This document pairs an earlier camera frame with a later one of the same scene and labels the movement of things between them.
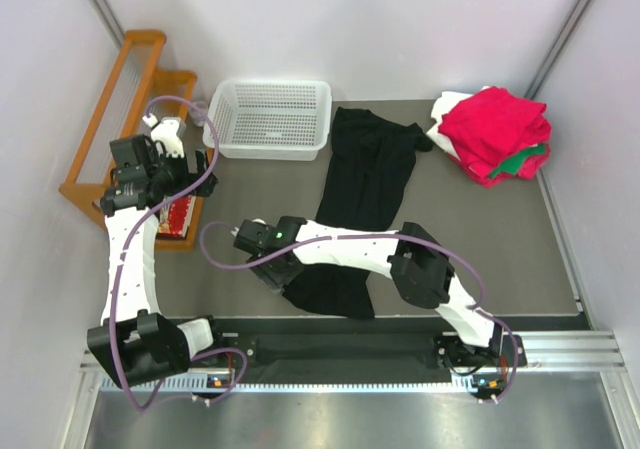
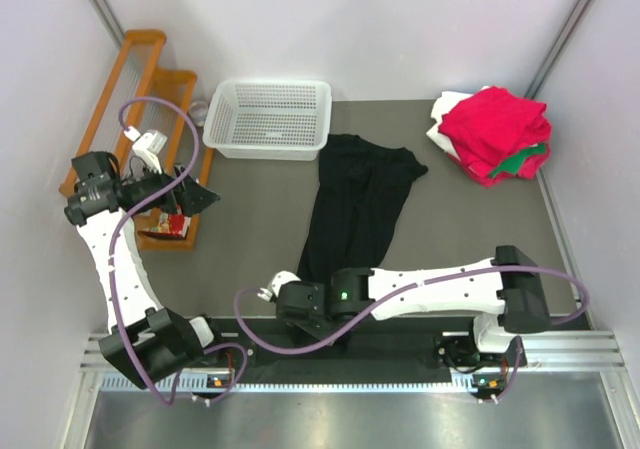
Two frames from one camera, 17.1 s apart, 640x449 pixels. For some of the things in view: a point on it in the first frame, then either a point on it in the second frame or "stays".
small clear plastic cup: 197,115 stays
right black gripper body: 275,276 to 320,327
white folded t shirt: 443,105 stays
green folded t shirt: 514,163 stays
